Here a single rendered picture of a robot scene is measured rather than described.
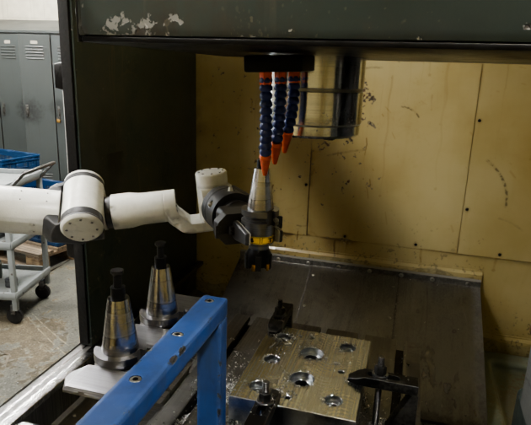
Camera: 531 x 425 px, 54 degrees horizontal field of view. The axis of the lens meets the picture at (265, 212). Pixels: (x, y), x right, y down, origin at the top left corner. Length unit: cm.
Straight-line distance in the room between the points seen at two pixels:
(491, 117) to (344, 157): 50
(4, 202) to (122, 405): 58
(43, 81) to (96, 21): 516
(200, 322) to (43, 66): 516
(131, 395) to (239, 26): 39
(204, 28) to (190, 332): 38
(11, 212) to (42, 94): 476
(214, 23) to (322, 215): 144
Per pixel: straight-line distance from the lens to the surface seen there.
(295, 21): 53
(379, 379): 104
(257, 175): 84
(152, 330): 73
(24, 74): 583
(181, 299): 82
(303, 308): 185
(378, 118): 186
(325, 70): 78
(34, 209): 106
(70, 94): 138
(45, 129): 582
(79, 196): 104
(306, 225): 196
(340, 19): 52
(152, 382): 61
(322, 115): 78
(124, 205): 106
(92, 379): 65
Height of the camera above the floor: 156
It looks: 15 degrees down
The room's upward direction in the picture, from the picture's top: 2 degrees clockwise
